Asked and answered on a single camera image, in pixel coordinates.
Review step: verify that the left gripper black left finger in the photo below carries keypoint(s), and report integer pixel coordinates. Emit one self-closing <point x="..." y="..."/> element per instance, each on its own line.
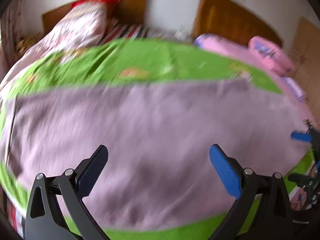
<point x="44" y="219"/>

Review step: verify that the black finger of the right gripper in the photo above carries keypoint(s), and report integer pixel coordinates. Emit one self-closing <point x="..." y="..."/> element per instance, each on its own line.
<point x="300" y="179"/>

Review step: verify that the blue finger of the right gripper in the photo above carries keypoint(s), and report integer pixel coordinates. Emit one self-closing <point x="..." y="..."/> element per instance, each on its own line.
<point x="305" y="137"/>

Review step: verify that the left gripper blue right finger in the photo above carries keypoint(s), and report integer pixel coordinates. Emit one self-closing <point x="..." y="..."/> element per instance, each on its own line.
<point x="261" y="209"/>

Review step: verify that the mauve fleece pants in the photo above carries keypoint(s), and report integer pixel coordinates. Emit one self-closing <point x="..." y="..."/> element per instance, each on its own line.
<point x="158" y="136"/>

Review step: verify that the folded purple white cloth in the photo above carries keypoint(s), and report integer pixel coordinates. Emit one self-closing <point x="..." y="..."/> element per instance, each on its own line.
<point x="296" y="89"/>

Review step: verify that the pink floral bed sheet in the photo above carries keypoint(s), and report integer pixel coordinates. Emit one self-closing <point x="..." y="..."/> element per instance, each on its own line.
<point x="222" y="46"/>

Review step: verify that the wooden louvred wardrobe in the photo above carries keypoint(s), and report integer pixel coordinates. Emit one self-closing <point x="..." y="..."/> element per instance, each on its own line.
<point x="305" y="55"/>

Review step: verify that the pink rolled quilt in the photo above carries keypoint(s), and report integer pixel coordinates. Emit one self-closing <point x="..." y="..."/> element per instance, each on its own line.
<point x="271" y="55"/>

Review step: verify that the right padded wooden headboard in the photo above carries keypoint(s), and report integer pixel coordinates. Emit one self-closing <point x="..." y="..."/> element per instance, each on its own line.
<point x="232" y="21"/>

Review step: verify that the nightstand with patterned cover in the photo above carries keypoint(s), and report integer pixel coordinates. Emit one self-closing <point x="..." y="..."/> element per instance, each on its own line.
<point x="175" y="35"/>

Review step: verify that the yellow brown blanket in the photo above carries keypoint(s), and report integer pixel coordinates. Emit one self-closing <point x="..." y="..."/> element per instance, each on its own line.
<point x="26" y="43"/>

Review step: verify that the green cartoon bed sheet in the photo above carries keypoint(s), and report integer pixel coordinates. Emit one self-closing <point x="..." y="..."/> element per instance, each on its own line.
<point x="124" y="63"/>

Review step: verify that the floral pink curtain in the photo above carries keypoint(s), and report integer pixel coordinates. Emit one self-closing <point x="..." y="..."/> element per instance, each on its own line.
<point x="11" y="32"/>

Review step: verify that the pink patterned folded quilt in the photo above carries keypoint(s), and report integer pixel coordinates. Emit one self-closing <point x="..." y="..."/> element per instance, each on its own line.
<point x="83" y="26"/>

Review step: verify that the red plaid mattress sheet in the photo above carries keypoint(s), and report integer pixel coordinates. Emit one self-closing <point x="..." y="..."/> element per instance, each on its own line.
<point x="126" y="31"/>

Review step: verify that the left wooden headboard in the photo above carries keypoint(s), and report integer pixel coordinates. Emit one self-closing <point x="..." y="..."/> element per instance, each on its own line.
<point x="127" y="11"/>

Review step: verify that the red embroidered pillow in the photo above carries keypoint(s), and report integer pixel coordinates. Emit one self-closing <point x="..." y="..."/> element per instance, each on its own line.
<point x="107" y="2"/>

